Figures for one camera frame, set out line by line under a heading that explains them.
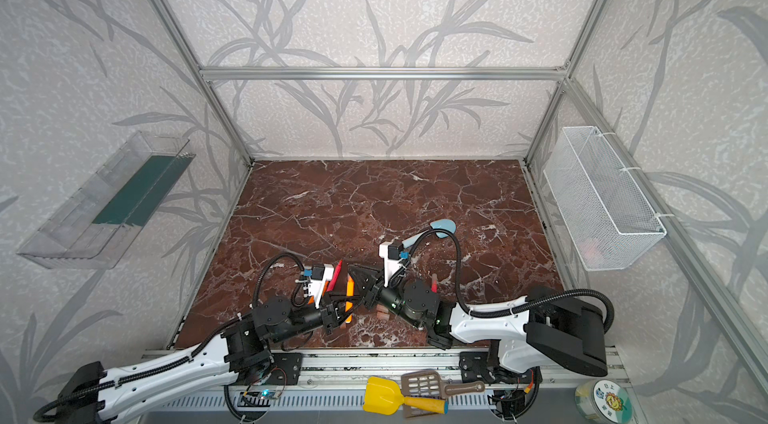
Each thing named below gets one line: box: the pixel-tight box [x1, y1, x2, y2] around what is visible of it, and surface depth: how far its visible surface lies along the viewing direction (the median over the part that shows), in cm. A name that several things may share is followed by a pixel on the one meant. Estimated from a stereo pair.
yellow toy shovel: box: [363, 376, 449, 415], surface depth 71 cm
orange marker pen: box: [345, 273, 355, 323], surface depth 69 cm
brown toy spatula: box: [401, 369, 485, 399], surface depth 72 cm
